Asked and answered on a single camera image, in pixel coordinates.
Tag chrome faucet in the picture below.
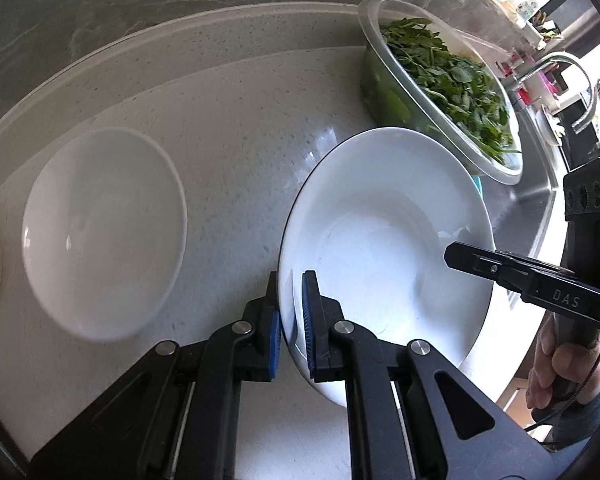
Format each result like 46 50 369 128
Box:
512 51 598 133

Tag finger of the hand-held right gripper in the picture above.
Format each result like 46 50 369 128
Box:
444 241 536 291

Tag person's right hand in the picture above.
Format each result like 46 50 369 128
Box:
526 317 600 411

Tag clear glass bowl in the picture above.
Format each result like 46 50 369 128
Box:
357 0 525 186

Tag small white bowl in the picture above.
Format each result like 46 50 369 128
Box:
21 127 188 343

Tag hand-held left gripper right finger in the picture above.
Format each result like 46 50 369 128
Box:
300 270 581 480

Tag large white dark-rimmed bowl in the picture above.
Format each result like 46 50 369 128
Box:
277 127 496 408

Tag leafy greens in glass bowl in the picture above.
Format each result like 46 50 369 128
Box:
380 17 521 166

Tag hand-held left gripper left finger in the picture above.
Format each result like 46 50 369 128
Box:
30 270 283 480

